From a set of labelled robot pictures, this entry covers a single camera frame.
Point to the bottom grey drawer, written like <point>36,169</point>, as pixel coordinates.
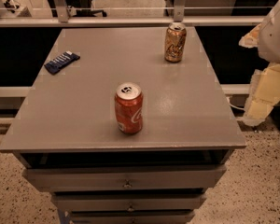
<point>137,217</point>

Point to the red coke can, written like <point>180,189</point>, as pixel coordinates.
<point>128,107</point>

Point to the middle grey drawer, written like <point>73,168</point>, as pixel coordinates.
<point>129,202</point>

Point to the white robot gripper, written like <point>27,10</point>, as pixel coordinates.
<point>275,41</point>

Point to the top grey drawer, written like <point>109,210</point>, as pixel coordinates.
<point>125,178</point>

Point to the metal railing frame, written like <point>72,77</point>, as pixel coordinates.
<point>38,13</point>

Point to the blue snack packet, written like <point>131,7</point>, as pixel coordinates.
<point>60,62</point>

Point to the grey drawer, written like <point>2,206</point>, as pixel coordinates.
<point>129,202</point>
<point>137,217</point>
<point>125,178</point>

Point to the gold soda can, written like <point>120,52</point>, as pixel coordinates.
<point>175,39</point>

